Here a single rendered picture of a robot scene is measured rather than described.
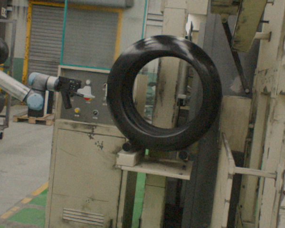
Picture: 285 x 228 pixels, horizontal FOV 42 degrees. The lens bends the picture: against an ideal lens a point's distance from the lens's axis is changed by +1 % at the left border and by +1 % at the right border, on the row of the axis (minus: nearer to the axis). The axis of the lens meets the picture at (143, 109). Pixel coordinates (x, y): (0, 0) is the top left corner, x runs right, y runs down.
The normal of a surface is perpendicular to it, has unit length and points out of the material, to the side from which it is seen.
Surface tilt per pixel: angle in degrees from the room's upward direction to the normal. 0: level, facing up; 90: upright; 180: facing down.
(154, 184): 90
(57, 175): 90
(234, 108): 90
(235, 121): 90
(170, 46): 79
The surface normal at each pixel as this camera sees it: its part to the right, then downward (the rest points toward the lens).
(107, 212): -0.18, 0.07
